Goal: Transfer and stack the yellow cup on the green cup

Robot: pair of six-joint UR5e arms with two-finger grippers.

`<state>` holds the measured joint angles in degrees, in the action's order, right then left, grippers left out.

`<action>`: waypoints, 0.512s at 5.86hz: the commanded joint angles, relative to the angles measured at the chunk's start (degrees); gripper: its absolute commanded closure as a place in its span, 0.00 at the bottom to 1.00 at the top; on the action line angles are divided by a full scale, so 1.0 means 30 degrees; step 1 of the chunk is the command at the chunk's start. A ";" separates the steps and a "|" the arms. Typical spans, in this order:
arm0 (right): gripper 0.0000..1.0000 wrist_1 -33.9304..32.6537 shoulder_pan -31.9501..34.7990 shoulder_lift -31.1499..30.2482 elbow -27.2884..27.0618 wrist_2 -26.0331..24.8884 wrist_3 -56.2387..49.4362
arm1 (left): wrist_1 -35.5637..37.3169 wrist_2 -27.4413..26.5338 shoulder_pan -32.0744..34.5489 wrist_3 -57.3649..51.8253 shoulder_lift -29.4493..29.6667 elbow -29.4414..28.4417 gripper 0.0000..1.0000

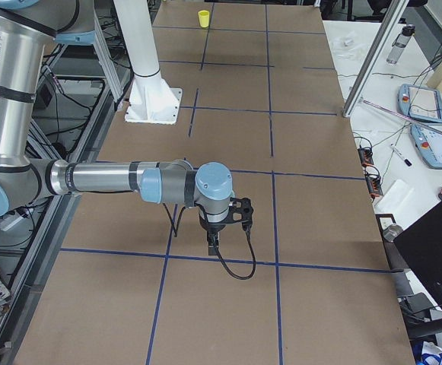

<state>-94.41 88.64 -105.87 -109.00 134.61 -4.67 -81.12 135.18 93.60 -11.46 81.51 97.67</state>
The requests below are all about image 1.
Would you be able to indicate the black marker pen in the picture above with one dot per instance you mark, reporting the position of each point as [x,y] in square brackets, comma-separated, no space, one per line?
[397,151]

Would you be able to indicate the metal grabber stick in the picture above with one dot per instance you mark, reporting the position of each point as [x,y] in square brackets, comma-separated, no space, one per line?
[401,116]

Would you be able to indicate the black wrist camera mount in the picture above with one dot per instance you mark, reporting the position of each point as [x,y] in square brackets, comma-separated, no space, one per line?
[241,211]

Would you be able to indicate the yellow cup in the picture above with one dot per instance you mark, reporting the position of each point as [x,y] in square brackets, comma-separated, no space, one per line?
[204,18]

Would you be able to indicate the white pedestal column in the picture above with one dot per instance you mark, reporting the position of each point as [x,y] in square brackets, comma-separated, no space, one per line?
[151,99]

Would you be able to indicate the clear water bottle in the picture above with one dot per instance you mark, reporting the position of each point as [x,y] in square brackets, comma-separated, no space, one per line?
[400,43]

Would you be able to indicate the blue teach pendant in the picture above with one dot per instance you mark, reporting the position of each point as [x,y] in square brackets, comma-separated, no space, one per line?
[429,146]
[420,103]

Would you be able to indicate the near blue teach pendant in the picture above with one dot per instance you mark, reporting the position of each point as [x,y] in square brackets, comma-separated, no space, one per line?
[429,146]

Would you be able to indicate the far blue teach pendant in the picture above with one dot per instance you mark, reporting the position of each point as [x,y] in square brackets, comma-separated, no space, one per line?
[420,103]

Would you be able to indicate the silver metal cup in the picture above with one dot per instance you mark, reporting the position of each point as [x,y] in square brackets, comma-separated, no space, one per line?
[391,232]

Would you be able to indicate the aluminium frame post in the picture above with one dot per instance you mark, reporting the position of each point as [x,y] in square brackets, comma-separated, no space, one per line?
[390,20]

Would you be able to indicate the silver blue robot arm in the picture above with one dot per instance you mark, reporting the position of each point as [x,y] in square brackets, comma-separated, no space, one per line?
[25,28]

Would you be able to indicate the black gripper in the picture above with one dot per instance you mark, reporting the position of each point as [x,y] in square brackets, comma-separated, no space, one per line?
[213,227]

